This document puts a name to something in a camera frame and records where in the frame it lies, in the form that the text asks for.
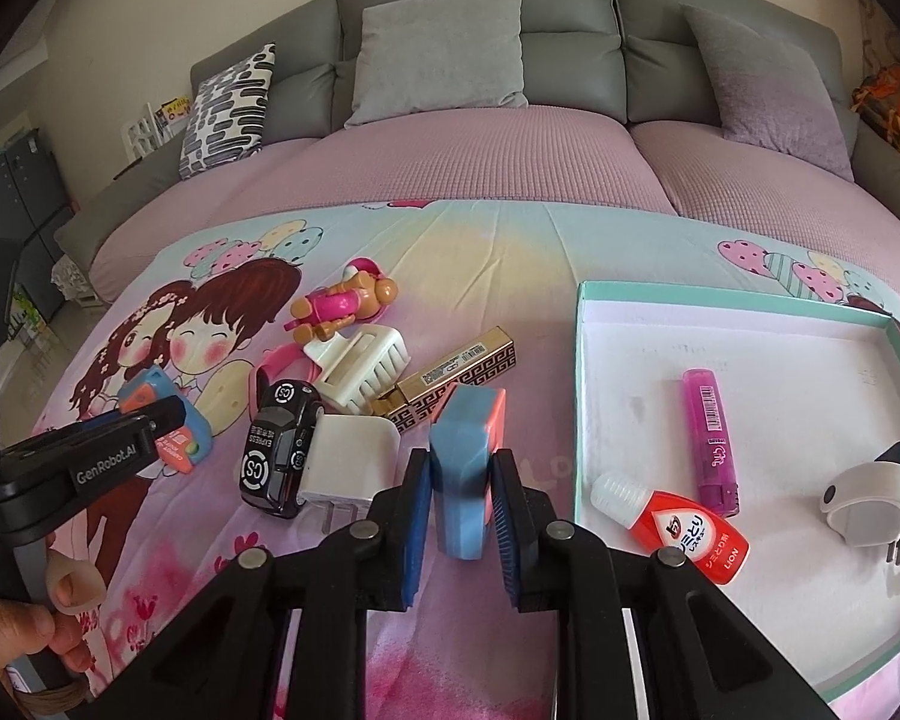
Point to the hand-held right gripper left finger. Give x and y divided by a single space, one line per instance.
416 529

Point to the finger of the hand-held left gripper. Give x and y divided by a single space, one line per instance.
97 469
146 414

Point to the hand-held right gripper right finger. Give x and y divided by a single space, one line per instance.
507 532

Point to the orange blue plastic toy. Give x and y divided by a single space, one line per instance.
461 457
184 446

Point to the white charger plug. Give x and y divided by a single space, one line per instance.
349 465

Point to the pink wristband watch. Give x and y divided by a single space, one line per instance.
270 364

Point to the black toy car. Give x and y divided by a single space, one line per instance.
277 450

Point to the gold patterned lipstick box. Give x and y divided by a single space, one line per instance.
450 375

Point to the white hair clip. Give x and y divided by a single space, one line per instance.
360 367

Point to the red bottle white cap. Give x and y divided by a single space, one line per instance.
682 532

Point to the purple lighter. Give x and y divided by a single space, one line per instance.
711 435

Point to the teal cardboard box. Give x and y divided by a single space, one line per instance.
795 390

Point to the white wristband watch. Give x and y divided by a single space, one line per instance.
866 506

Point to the person's left hand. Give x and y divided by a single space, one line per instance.
22 630

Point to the white patterned storage basket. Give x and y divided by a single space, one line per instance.
75 281

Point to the dark cabinet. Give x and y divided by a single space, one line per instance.
19 187

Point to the pink doll toy figure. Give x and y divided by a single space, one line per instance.
341 304

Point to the white magazine rack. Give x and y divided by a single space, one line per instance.
154 127

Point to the black white patterned pillow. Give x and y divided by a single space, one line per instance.
229 112

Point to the purple sofa seat cushion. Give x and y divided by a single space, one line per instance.
757 180
420 157

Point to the plain grey pillow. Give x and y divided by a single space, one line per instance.
435 52

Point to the grey purple pillow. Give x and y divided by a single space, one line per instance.
772 90

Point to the grey sofa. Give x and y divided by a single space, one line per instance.
570 0

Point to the orange wall decoration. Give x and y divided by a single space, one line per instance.
885 109

